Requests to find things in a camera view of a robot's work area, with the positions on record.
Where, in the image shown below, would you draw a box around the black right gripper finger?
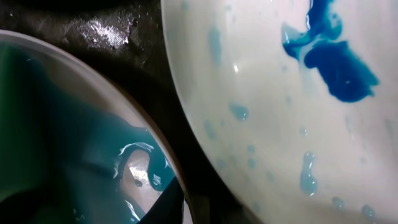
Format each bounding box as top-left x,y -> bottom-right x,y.
141,177 -> 184,224

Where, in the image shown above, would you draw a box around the white plate teal puddle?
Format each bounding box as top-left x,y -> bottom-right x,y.
1,30 -> 194,223

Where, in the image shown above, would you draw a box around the white plate blue smears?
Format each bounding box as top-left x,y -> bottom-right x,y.
161,0 -> 397,223

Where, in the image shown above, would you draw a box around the dark metal serving tray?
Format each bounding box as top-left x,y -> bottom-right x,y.
1,0 -> 257,223

